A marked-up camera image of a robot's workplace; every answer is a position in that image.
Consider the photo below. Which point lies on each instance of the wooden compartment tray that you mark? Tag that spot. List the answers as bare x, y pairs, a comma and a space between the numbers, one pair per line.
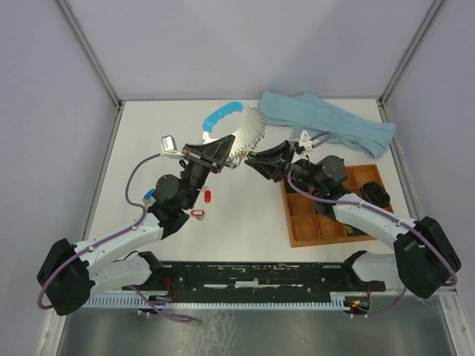
307, 228

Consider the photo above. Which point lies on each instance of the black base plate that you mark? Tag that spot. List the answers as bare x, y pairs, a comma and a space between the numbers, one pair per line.
319, 277

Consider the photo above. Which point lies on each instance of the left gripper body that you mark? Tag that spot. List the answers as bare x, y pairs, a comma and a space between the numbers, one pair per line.
202, 161

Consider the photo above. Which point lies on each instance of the large keyring holder blue handle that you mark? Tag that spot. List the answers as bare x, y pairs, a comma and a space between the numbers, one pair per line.
247, 135

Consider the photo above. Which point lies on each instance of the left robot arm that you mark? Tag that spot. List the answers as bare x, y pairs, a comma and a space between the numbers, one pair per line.
74, 272

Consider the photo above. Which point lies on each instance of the light blue cloth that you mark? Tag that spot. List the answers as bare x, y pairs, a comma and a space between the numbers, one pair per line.
314, 115

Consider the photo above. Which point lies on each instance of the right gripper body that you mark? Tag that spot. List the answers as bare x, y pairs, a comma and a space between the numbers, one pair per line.
288, 160

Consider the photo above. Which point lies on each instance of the red tag key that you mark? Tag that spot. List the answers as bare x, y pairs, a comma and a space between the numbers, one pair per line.
198, 214
207, 195

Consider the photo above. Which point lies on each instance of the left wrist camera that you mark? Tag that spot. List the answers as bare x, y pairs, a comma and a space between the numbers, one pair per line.
169, 148

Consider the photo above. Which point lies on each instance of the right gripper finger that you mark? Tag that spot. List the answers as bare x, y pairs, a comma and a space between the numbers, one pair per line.
276, 153
273, 171

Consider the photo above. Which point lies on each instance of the coloured tag key bunch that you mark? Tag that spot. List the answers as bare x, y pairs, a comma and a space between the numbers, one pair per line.
148, 198

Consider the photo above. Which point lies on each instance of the rolled black tie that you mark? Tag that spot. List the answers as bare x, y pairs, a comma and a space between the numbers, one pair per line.
375, 193

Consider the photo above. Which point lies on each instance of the grey cable duct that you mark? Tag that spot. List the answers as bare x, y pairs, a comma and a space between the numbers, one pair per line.
134, 301

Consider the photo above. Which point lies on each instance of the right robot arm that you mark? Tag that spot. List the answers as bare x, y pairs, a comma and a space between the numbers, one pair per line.
422, 258

